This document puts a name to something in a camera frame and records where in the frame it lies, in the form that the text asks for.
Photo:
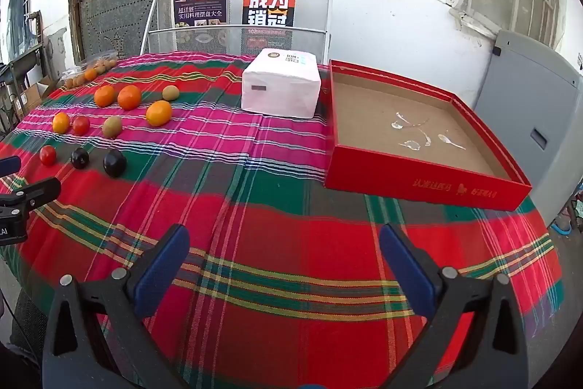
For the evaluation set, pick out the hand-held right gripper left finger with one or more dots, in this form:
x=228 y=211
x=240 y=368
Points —
x=161 y=270

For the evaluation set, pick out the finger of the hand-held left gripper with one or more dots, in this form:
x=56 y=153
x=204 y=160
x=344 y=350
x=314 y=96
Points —
x=9 y=165
x=32 y=192

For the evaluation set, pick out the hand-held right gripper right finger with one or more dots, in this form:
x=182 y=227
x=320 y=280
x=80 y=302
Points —
x=407 y=270

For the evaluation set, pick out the red tomato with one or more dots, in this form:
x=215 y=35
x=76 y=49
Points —
x=47 y=154
x=81 y=125

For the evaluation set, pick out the dark purple plum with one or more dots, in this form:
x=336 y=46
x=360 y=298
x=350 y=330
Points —
x=114 y=163
x=79 y=158

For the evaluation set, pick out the small orange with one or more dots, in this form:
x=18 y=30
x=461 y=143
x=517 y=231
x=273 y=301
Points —
x=61 y=123

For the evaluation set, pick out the red cardboard box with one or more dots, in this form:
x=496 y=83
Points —
x=410 y=181

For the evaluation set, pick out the brown kiwi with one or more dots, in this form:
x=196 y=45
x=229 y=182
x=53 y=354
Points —
x=112 y=127

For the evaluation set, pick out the orange mandarin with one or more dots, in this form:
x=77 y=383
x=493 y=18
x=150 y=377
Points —
x=104 y=96
x=129 y=97

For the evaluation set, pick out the yellow-orange orange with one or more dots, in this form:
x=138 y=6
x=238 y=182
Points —
x=159 y=113

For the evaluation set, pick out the pale green round fruit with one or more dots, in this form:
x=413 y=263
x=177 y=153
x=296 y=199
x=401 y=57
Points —
x=171 y=92

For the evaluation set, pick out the brown cardboard carton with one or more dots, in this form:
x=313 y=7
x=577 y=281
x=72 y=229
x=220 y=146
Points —
x=32 y=97

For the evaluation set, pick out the red plaid tablecloth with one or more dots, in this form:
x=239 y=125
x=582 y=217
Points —
x=273 y=243

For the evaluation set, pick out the clear plastic fruit container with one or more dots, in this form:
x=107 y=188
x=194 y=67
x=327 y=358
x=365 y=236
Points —
x=91 y=67

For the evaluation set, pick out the blue plastic item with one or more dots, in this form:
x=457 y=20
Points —
x=562 y=228

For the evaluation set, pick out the grey metal cabinet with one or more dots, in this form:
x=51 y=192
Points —
x=528 y=97

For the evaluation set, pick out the white tissue pack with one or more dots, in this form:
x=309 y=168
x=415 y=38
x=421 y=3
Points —
x=280 y=93

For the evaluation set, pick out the dark cookbook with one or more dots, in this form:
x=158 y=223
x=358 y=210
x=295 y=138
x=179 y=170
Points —
x=200 y=6

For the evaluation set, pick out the red and black book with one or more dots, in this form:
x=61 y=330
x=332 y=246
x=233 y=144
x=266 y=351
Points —
x=268 y=8

